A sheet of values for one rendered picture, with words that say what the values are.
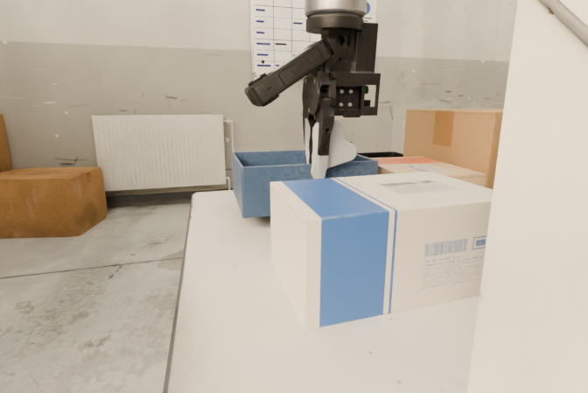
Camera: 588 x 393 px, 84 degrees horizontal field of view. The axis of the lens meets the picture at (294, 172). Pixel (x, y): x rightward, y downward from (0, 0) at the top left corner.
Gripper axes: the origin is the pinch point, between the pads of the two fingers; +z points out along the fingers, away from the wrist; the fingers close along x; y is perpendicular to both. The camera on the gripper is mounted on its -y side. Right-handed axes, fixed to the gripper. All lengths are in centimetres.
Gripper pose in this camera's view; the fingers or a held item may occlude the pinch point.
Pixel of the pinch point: (313, 175)
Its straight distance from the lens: 45.7
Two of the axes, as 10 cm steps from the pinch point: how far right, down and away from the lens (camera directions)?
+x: -2.4, -2.7, 9.3
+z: -0.2, 9.6, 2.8
